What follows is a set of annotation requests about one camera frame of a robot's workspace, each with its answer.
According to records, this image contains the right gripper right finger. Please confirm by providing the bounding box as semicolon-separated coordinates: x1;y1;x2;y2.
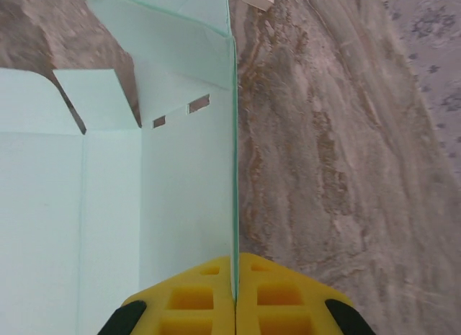
236;251;377;335

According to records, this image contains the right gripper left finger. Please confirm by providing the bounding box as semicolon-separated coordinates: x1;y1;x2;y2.
97;255;237;335

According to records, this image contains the light blue paper box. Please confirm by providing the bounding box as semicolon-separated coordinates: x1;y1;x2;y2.
0;0;241;335

